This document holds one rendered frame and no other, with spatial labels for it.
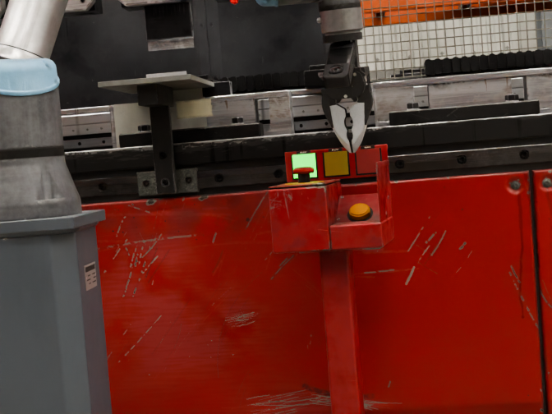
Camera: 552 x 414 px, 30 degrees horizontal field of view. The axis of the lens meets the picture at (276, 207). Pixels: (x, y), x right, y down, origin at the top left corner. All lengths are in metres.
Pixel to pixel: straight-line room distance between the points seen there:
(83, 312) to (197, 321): 0.68
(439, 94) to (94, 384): 1.02
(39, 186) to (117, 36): 1.39
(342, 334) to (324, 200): 0.26
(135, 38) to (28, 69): 1.34
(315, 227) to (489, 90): 0.55
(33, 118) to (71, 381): 0.37
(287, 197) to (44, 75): 0.54
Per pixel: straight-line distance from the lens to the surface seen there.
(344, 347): 1.90
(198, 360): 2.13
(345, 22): 1.84
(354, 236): 1.81
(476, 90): 2.18
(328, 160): 1.97
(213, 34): 2.76
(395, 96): 2.17
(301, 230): 1.83
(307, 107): 2.44
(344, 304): 1.89
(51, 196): 1.48
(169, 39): 2.25
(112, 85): 1.99
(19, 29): 1.65
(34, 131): 1.47
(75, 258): 1.46
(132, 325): 2.15
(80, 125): 2.54
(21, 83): 1.48
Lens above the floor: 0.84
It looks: 3 degrees down
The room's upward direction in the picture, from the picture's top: 5 degrees counter-clockwise
